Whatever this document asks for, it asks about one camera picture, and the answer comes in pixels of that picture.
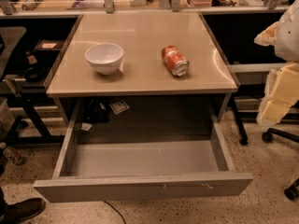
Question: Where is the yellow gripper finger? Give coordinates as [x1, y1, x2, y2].
[256, 63, 299, 127]
[254, 21, 278, 47]

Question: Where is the red coke can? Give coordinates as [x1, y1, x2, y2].
[162, 45, 190, 77]

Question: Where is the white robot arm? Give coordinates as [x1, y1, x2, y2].
[254, 0, 299, 127]

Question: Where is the grey cabinet with beige top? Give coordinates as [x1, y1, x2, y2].
[43, 11, 241, 128]

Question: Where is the open grey top drawer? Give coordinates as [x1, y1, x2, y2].
[35, 109, 253, 203]

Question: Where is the black office chair base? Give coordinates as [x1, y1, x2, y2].
[262, 128, 299, 143]

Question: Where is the black chair caster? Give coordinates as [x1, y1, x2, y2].
[284, 178, 299, 201]

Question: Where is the white bowl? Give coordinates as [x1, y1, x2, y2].
[85, 43, 124, 75]

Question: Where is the white paper tag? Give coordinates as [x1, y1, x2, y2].
[110, 100, 129, 114]

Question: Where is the plastic bottle on floor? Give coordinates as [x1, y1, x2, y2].
[0, 142, 24, 165]

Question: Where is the dark shoe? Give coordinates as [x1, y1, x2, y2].
[0, 198, 46, 224]

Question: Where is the black floor cable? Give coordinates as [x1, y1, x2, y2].
[103, 200, 128, 224]

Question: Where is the black side table frame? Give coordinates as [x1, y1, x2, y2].
[0, 75, 65, 147]

